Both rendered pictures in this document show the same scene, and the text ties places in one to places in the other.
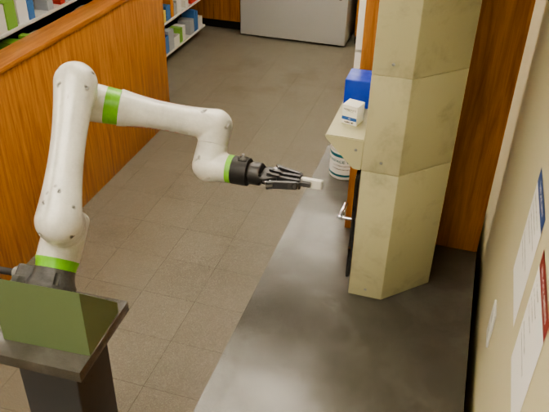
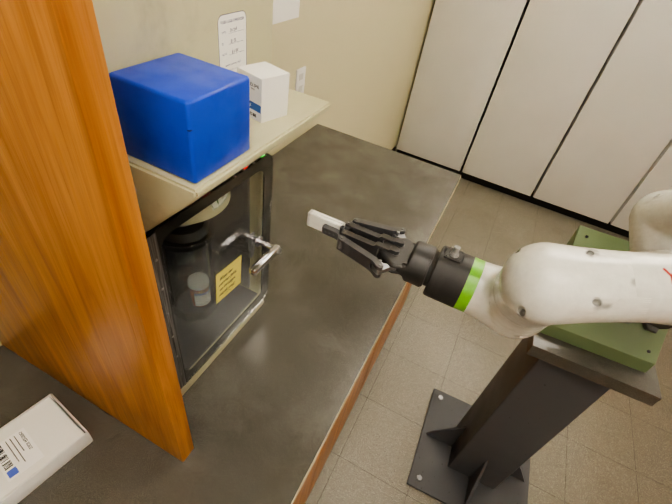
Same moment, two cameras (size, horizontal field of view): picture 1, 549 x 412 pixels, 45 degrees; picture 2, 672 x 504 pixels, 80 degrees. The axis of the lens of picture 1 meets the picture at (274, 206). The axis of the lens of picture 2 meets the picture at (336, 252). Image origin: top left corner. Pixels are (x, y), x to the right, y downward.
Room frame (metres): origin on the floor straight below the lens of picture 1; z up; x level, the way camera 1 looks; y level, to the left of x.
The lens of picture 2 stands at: (2.37, -0.06, 1.76)
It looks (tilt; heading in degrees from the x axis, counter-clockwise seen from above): 42 degrees down; 183
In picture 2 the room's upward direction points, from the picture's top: 11 degrees clockwise
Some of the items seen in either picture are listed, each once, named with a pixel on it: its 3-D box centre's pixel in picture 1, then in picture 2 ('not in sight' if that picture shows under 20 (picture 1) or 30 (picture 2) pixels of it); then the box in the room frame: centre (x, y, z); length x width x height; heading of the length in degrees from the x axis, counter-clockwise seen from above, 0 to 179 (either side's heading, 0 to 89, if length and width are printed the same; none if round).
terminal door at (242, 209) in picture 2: (360, 204); (223, 274); (1.85, -0.29, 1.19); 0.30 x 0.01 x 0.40; 163
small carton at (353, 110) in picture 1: (353, 112); (263, 92); (1.82, -0.23, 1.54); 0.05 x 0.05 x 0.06; 59
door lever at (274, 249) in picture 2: (347, 212); (259, 255); (1.79, -0.24, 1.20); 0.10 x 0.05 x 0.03; 163
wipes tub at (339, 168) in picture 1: (345, 157); not in sight; (2.49, -0.30, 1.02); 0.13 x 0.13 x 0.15
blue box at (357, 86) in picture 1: (363, 88); (186, 115); (1.96, -0.27, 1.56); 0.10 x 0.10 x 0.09; 74
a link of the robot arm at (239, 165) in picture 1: (242, 169); (447, 273); (1.85, 0.11, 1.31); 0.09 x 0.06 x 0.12; 164
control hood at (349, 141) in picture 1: (354, 129); (242, 156); (1.87, -0.24, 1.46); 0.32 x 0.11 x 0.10; 164
